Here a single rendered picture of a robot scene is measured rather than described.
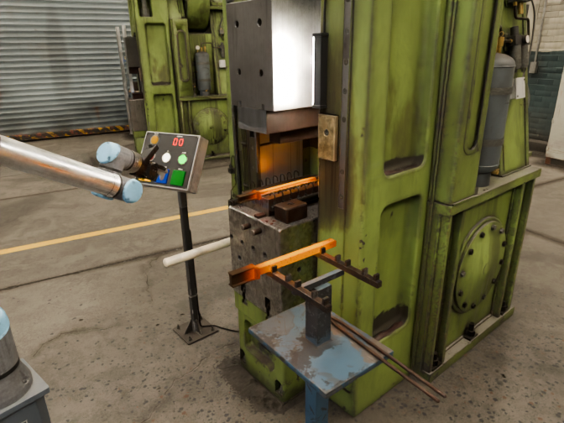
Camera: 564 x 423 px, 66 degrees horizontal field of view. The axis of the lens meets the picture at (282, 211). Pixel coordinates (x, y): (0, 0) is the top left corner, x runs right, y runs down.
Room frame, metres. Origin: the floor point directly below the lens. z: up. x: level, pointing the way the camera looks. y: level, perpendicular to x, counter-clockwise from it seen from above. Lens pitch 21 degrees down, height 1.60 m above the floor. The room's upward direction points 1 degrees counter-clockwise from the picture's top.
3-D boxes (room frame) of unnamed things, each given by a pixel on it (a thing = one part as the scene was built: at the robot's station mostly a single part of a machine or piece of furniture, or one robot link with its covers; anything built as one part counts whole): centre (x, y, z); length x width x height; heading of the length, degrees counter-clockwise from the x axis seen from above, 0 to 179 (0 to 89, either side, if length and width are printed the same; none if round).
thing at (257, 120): (1.94, -0.04, 1.32); 0.42 x 0.20 x 0.10; 129
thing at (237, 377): (1.78, 0.16, 0.01); 0.58 x 0.39 x 0.01; 39
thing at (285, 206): (1.71, -0.04, 0.95); 0.12 x 0.08 x 0.06; 129
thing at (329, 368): (1.20, -0.11, 0.67); 0.40 x 0.30 x 0.02; 37
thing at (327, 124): (1.65, -0.18, 1.27); 0.09 x 0.02 x 0.17; 39
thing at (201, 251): (2.02, 0.41, 0.62); 0.44 x 0.05 x 0.05; 129
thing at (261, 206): (1.94, -0.04, 0.96); 0.42 x 0.20 x 0.09; 129
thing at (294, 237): (1.91, -0.09, 0.69); 0.56 x 0.38 x 0.45; 129
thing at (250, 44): (1.91, -0.07, 1.56); 0.42 x 0.39 x 0.40; 129
